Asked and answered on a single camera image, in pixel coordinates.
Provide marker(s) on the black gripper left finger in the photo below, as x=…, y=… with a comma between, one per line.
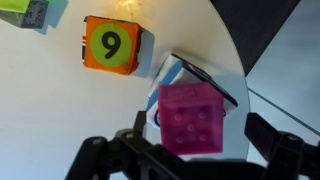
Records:
x=110, y=160

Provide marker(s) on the orange cube with number nine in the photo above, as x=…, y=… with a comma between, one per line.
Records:
x=111, y=45

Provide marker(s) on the yellow-green cube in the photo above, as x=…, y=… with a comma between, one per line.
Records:
x=35, y=15

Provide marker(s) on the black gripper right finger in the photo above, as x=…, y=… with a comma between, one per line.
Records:
x=286, y=156

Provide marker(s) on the pink dotted rubber block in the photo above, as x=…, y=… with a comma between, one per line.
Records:
x=190, y=120

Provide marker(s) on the white and blue soft cube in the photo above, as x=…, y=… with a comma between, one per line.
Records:
x=170, y=71

